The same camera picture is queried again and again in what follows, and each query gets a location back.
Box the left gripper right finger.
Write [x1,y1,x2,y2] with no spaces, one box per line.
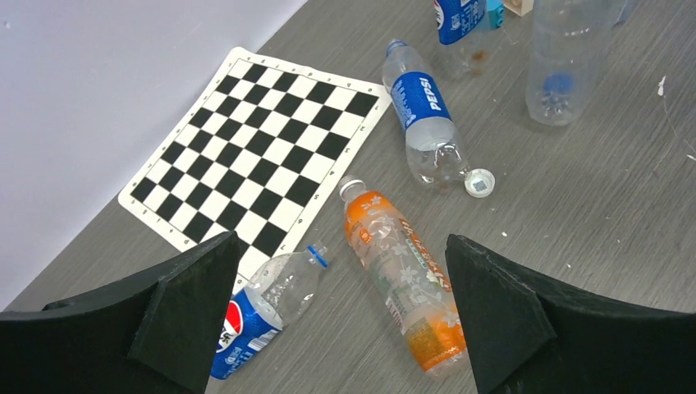
[445,235,695,393]

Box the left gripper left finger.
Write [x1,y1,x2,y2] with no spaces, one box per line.
[1,231,240,393]

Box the clear plastic bottle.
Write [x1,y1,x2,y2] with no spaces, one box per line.
[525,0,625,126]

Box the clear Pepsi bottle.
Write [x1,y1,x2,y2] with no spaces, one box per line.
[433,0,488,79]

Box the crushed Pepsi bottle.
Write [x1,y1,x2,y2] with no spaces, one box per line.
[210,241,330,380]

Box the orange drink bottle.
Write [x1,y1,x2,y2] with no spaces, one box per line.
[338,175,469,379]

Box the white cap near bottle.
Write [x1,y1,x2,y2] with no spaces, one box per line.
[464,168,496,199]

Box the blue bottle cap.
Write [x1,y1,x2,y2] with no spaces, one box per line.
[542,72,575,103]

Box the blue label Pepsi bottle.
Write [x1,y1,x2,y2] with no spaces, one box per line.
[382,39,470,189]

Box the checkerboard mat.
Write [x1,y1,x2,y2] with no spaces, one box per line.
[117,47,391,288]

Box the blue toy block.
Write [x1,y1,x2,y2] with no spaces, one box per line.
[487,0,505,30]

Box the white green toy block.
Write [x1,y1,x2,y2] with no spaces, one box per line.
[501,0,534,16]

